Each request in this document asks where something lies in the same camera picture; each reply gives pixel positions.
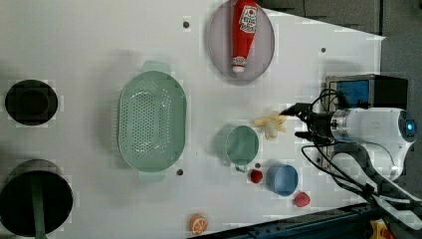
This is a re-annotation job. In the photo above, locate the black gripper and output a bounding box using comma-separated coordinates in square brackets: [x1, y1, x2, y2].
[280, 103, 333, 143]

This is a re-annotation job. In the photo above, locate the peeled toy banana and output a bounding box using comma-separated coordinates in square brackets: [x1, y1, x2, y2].
[251, 112, 288, 140]

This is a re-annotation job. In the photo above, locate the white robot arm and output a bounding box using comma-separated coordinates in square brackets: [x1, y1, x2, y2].
[282, 103, 421, 236]

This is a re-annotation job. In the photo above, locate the black silver toaster oven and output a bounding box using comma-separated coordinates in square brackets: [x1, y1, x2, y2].
[325, 74, 408, 110]

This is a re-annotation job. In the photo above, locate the blue cup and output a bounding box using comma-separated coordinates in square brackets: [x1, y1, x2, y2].
[266, 164, 299, 196]

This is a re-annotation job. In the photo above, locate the green mug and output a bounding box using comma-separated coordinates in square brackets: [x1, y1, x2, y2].
[214, 123, 260, 173]

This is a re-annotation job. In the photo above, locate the small red toy fruit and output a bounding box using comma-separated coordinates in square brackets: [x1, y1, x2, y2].
[250, 169, 263, 183]

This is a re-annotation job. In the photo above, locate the red toy strawberry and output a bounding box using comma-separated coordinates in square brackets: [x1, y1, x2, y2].
[294, 192, 311, 207]

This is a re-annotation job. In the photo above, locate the grey round plate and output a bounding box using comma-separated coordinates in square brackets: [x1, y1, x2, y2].
[207, 0, 275, 82]

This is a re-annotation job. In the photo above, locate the red ketchup bottle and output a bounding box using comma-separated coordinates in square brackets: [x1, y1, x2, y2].
[232, 0, 258, 73]

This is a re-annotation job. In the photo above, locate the yellow red emergency button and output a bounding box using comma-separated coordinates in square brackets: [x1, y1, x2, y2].
[369, 219, 395, 239]

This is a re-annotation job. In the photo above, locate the orange slice toy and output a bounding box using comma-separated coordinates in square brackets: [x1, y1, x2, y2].
[189, 214, 208, 235]

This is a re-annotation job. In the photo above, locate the green oval colander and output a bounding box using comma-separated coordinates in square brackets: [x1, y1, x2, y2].
[117, 61, 187, 183]

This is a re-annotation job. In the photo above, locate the large black pot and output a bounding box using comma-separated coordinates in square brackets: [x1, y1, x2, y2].
[1, 159, 74, 237]

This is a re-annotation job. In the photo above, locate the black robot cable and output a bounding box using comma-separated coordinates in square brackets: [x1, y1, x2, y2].
[301, 88, 422, 213]

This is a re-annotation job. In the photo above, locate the blue metal frame rail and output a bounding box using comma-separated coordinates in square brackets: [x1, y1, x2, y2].
[188, 203, 379, 239]

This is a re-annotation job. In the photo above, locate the green spatula handle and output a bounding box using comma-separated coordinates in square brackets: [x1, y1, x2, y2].
[31, 177, 48, 239]

